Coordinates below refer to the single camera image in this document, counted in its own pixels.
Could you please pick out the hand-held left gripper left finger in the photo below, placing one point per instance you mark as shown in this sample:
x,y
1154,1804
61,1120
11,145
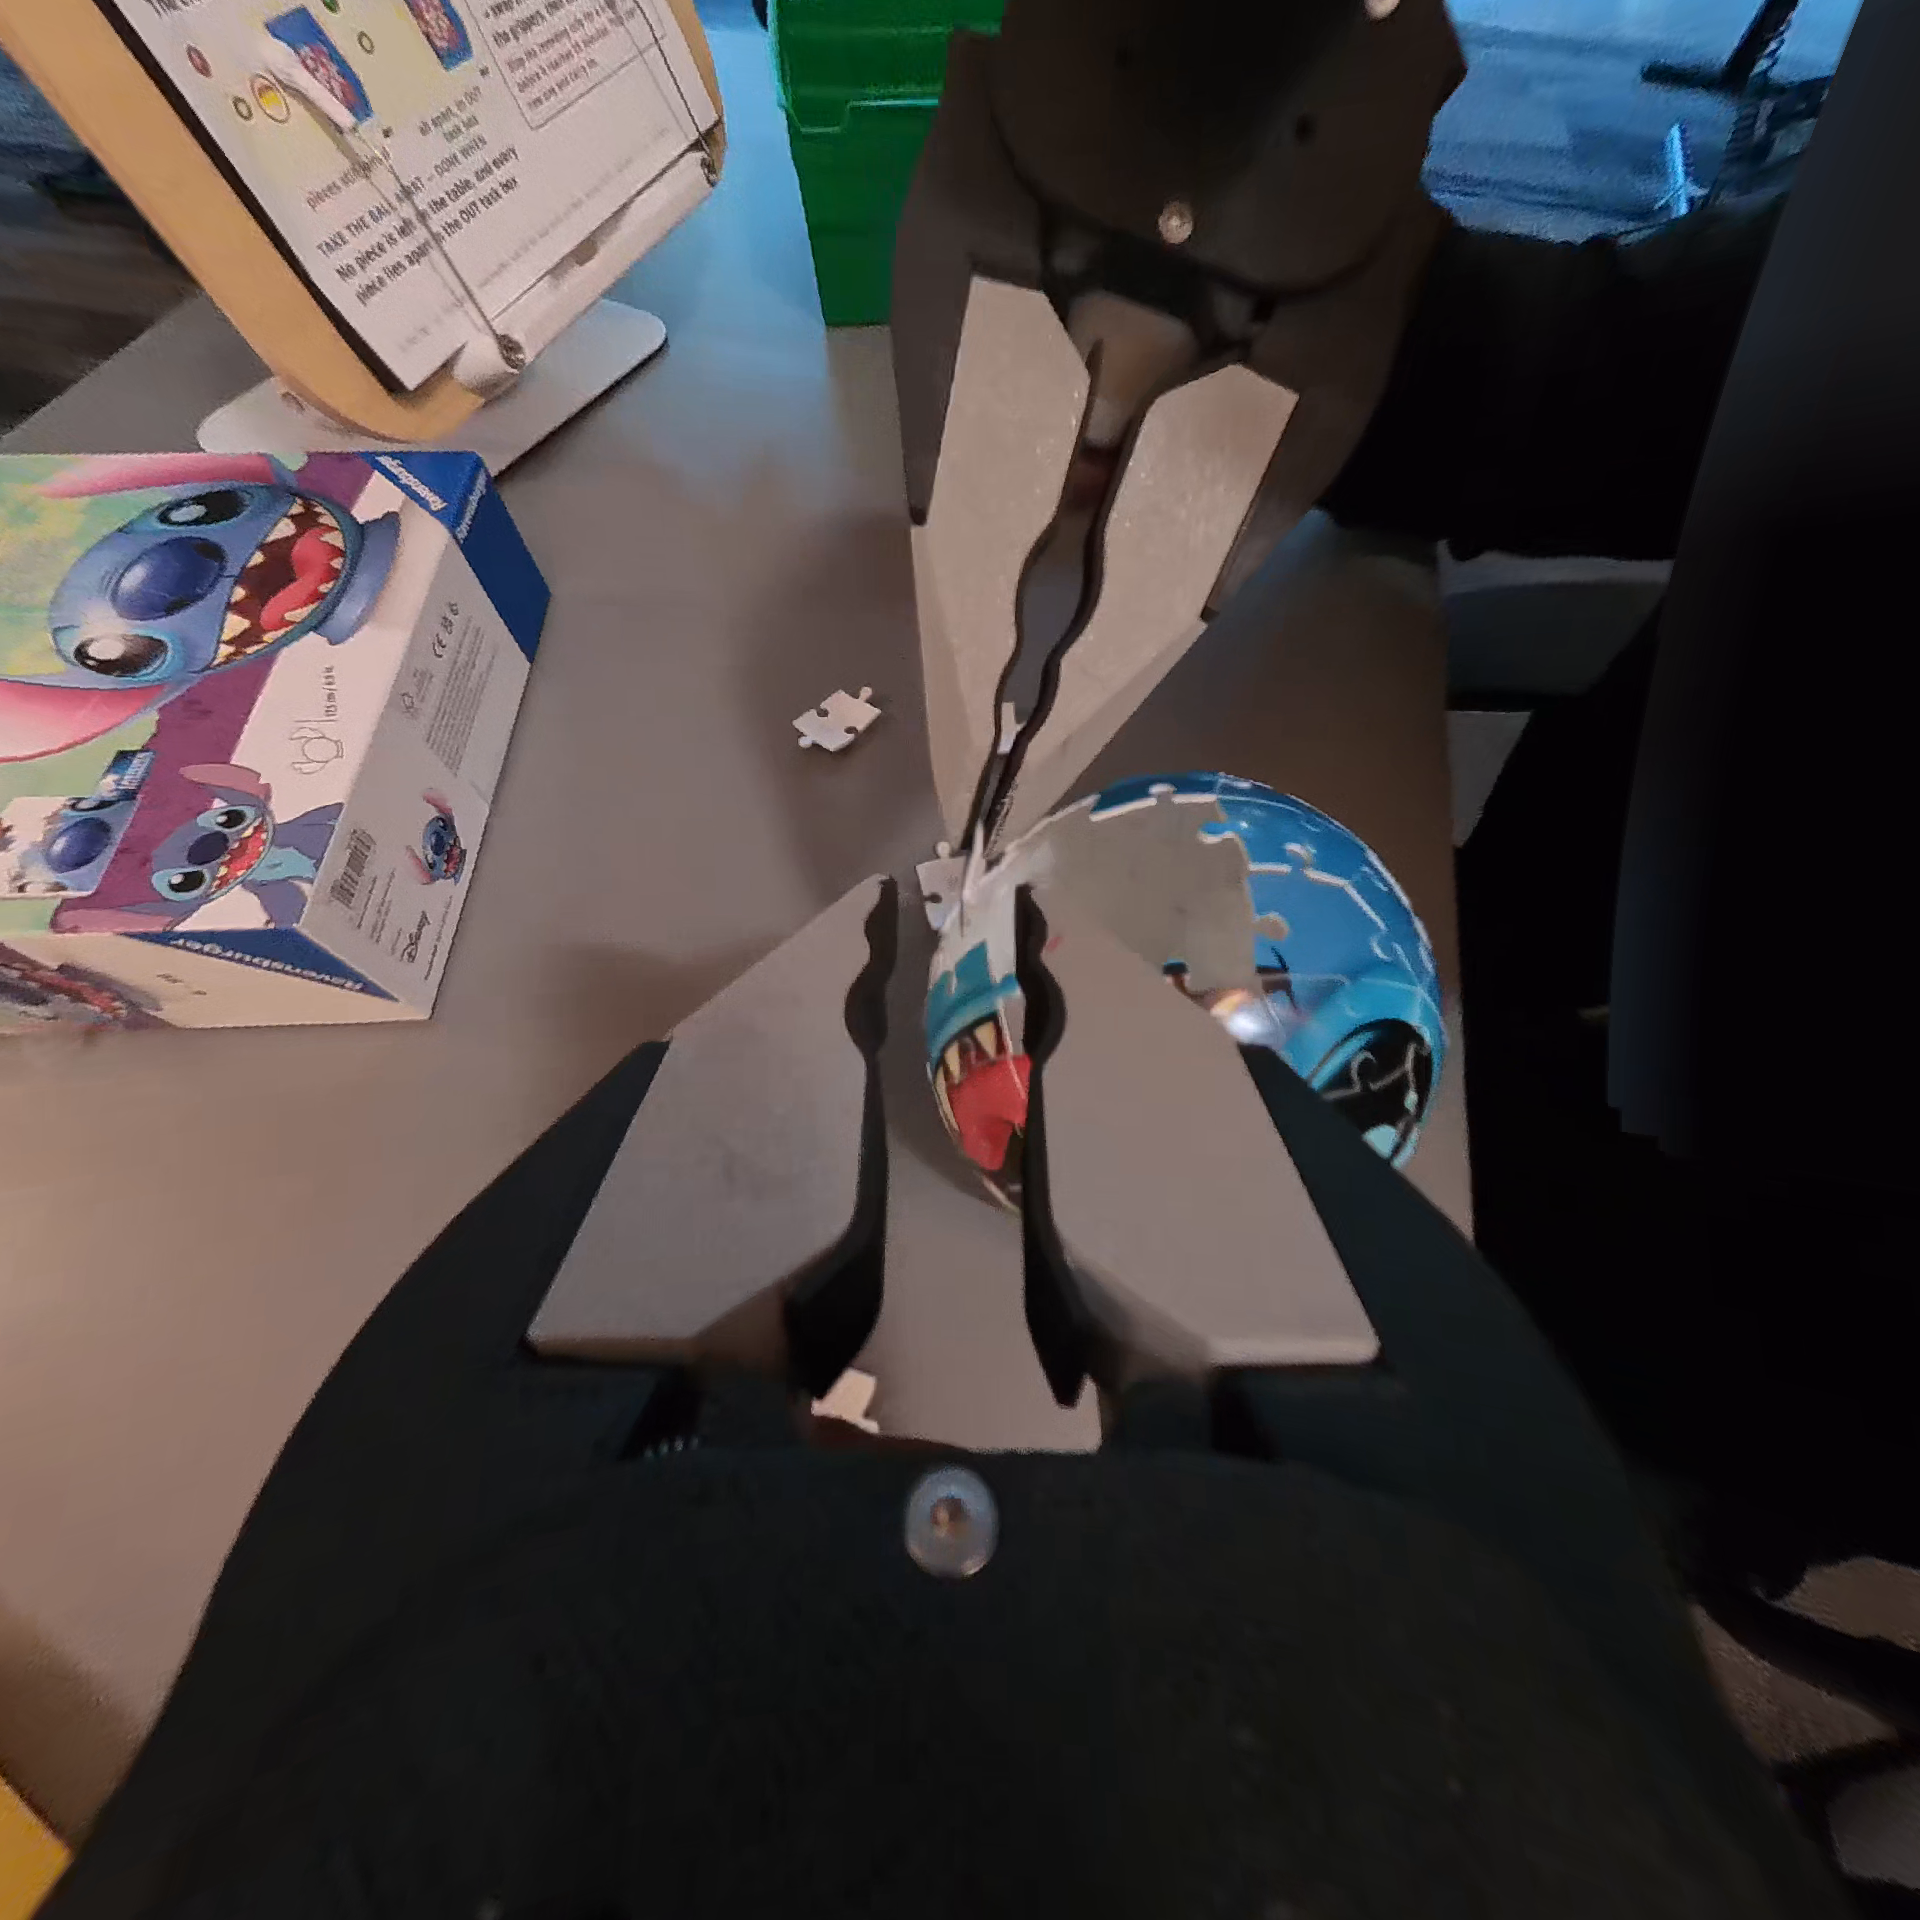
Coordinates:
x,y
704,1185

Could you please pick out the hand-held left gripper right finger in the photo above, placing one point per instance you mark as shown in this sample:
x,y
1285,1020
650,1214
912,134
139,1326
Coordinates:
x,y
1184,1185

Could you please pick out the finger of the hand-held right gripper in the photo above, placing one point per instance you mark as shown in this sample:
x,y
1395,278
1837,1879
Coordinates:
x,y
997,481
1184,510

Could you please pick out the blue puzzle ball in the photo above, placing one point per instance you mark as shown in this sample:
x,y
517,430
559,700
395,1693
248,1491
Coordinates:
x,y
1350,960

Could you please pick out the white puzzle piece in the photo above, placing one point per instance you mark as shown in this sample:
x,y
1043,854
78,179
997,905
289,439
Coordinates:
x,y
849,1395
943,873
835,721

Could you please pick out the cartoon print puzzle box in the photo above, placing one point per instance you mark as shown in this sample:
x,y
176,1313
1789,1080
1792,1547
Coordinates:
x,y
346,721

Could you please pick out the green plastic bin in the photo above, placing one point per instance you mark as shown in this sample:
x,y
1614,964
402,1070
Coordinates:
x,y
856,165

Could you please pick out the blue chair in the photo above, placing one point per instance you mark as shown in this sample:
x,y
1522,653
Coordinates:
x,y
1545,622

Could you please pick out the printed instruction sheet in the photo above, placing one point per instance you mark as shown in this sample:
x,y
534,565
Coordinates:
x,y
451,182

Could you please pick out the wooden document stand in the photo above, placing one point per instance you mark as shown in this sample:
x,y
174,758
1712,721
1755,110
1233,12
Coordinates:
x,y
195,225

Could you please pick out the yellow plastic bin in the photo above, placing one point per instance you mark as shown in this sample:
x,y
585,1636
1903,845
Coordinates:
x,y
27,1862

